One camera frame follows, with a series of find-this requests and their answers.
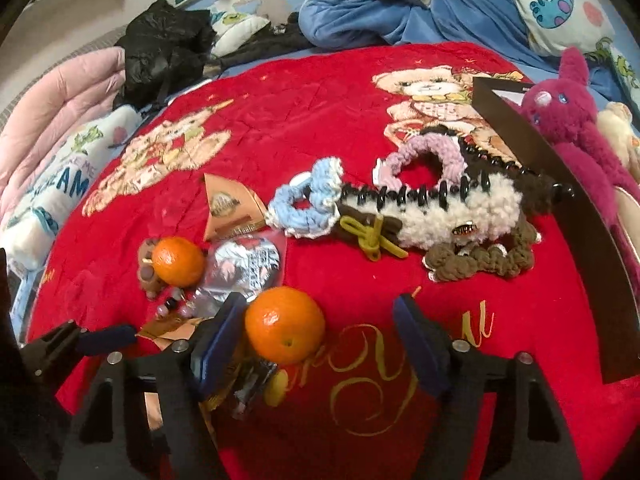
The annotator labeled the brown paw plush clip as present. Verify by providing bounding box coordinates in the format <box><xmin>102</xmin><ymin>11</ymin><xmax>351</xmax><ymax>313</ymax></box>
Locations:
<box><xmin>138</xmin><ymin>241</ymin><xmax>163</xmax><ymax>302</ymax></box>

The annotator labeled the small badge in clear packet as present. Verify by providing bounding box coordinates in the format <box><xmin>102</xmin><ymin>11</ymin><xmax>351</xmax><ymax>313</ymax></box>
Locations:
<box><xmin>220</xmin><ymin>355</ymin><xmax>281</xmax><ymax>418</ymax></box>

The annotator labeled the small cartoon print pillow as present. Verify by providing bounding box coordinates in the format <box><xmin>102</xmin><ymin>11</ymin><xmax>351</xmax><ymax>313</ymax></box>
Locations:
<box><xmin>207</xmin><ymin>0</ymin><xmax>271</xmax><ymax>58</ymax></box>

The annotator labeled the white cartoon lettered pillow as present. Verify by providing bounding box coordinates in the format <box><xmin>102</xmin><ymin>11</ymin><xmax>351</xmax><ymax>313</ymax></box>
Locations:
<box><xmin>0</xmin><ymin>107</ymin><xmax>143</xmax><ymax>281</ymax></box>

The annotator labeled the bead bracelet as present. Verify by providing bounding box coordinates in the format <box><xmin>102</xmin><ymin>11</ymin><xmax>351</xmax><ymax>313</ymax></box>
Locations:
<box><xmin>155</xmin><ymin>287</ymin><xmax>221</xmax><ymax>322</ymax></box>

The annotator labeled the red printed blanket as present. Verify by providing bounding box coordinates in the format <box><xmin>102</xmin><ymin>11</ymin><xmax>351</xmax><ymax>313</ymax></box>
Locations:
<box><xmin>25</xmin><ymin>42</ymin><xmax>640</xmax><ymax>480</ymax></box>

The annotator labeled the magenta plush toy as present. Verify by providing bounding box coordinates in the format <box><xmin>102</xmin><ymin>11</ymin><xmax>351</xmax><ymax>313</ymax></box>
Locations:
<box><xmin>520</xmin><ymin>47</ymin><xmax>640</xmax><ymax>281</ymax></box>

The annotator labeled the dark cloth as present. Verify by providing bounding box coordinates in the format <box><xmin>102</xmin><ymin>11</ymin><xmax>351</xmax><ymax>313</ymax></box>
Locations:
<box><xmin>215</xmin><ymin>22</ymin><xmax>311</xmax><ymax>73</ymax></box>

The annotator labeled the olive and brown hair tie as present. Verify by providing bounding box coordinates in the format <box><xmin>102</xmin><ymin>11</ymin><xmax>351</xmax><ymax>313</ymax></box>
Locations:
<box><xmin>340</xmin><ymin>215</ymin><xmax>408</xmax><ymax>263</ymax></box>

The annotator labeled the blue fleece blanket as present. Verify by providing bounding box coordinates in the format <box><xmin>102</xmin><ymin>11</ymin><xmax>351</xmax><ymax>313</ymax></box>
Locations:
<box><xmin>299</xmin><ymin>0</ymin><xmax>531</xmax><ymax>51</ymax></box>

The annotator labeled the large badge in clear packet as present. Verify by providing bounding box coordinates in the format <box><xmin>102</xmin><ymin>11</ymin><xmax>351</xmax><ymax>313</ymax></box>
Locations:
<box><xmin>205</xmin><ymin>232</ymin><xmax>288</xmax><ymax>306</ymax></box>

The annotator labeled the white fluffy pouch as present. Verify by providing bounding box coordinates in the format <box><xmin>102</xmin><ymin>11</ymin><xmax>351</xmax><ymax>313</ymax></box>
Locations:
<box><xmin>340</xmin><ymin>170</ymin><xmax>526</xmax><ymax>251</ymax></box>

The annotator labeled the black jacket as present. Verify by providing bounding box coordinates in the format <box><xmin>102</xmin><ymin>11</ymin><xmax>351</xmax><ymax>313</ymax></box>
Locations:
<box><xmin>114</xmin><ymin>0</ymin><xmax>218</xmax><ymax>111</ymax></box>

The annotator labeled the brown scrunchie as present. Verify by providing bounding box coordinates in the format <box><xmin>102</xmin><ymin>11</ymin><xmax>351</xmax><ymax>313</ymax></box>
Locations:
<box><xmin>424</xmin><ymin>220</ymin><xmax>538</xmax><ymax>283</ymax></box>

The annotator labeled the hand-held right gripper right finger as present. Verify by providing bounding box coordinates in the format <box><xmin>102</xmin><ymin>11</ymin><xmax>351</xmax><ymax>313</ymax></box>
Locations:
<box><xmin>392</xmin><ymin>294</ymin><xmax>583</xmax><ymax>480</ymax></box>

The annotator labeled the dark brown cardboard box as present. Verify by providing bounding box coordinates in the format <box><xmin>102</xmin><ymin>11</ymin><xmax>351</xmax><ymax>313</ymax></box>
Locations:
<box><xmin>471</xmin><ymin>76</ymin><xmax>640</xmax><ymax>386</ymax></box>

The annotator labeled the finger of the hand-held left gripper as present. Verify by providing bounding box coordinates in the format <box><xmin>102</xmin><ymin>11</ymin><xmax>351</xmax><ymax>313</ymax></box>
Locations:
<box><xmin>22</xmin><ymin>320</ymin><xmax>138</xmax><ymax>377</ymax></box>

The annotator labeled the small orange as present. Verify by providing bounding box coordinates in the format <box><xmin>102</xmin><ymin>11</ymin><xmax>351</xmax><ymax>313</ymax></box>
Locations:
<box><xmin>151</xmin><ymin>236</ymin><xmax>206</xmax><ymax>288</ymax></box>

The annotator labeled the beige plush toy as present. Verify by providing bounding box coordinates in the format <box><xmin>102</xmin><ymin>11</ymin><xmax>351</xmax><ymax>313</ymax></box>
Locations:
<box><xmin>597</xmin><ymin>101</ymin><xmax>640</xmax><ymax>181</ymax></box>

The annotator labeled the brown triangular snack packet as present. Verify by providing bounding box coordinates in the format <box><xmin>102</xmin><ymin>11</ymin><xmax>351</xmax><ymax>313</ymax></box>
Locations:
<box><xmin>137</xmin><ymin>316</ymin><xmax>201</xmax><ymax>352</ymax></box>
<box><xmin>204</xmin><ymin>173</ymin><xmax>266</xmax><ymax>241</ymax></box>

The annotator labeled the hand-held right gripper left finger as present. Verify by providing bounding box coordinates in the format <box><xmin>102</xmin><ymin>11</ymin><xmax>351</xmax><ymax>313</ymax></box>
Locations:
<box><xmin>57</xmin><ymin>290</ymin><xmax>251</xmax><ymax>480</ymax></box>

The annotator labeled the pink scrunchie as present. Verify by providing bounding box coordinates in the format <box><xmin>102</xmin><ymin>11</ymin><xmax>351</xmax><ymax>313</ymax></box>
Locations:
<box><xmin>372</xmin><ymin>135</ymin><xmax>468</xmax><ymax>196</ymax></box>

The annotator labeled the large orange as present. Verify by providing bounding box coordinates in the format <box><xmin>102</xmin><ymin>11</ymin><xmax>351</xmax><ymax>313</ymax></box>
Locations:
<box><xmin>244</xmin><ymin>287</ymin><xmax>326</xmax><ymax>366</ymax></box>

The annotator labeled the blue scrunchie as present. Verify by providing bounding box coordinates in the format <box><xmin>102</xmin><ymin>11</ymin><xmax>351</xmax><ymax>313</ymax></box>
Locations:
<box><xmin>265</xmin><ymin>157</ymin><xmax>346</xmax><ymax>238</ymax></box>

